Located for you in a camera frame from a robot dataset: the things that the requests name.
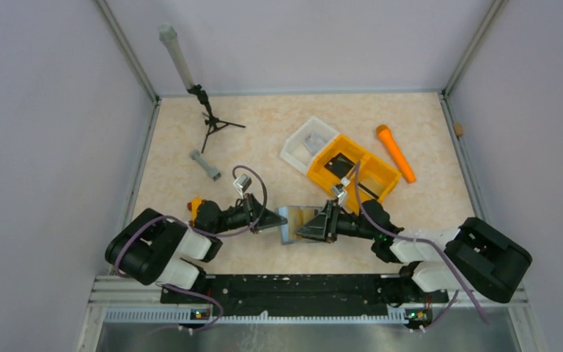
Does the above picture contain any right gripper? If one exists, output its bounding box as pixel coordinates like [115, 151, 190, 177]
[297, 199, 378, 243]

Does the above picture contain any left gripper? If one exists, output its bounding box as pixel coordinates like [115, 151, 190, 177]
[212, 193, 287, 235]

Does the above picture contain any grey leather card holder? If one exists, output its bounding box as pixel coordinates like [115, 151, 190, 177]
[277, 205, 321, 246]

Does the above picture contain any orange card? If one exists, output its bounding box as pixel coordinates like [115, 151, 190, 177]
[288, 207, 320, 232]

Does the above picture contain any black card from holder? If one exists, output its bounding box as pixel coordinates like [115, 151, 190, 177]
[325, 153, 356, 179]

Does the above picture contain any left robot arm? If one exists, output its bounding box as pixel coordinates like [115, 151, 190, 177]
[104, 194, 287, 303]

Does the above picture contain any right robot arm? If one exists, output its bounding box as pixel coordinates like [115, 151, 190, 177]
[296, 200, 533, 304]

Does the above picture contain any yellow plastic bin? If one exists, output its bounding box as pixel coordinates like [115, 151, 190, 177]
[307, 134, 402, 213]

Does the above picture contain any white plastic bin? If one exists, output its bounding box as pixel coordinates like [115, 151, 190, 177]
[279, 116, 340, 175]

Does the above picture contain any grey plastic bolt tool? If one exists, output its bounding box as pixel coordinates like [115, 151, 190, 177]
[189, 150, 221, 181]

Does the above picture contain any yellow toy brick car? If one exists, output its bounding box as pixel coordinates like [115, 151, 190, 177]
[187, 197, 205, 216]

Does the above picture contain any black mini tripod with tube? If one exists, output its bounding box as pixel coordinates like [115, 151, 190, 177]
[158, 23, 246, 153]

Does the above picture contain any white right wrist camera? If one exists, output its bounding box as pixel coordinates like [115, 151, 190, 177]
[331, 177, 350, 208]

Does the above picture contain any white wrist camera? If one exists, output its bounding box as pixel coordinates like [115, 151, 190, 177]
[233, 174, 252, 197]
[331, 177, 350, 208]

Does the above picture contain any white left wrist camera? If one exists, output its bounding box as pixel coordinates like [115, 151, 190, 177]
[233, 174, 252, 197]

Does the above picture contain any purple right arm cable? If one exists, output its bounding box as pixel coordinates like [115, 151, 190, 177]
[353, 162, 491, 332]

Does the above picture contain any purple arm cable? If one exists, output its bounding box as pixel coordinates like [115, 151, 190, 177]
[353, 162, 491, 332]
[114, 165, 269, 334]

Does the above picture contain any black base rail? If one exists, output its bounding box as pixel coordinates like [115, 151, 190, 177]
[160, 273, 450, 319]

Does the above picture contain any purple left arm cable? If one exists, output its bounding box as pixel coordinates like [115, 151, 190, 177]
[114, 165, 269, 334]

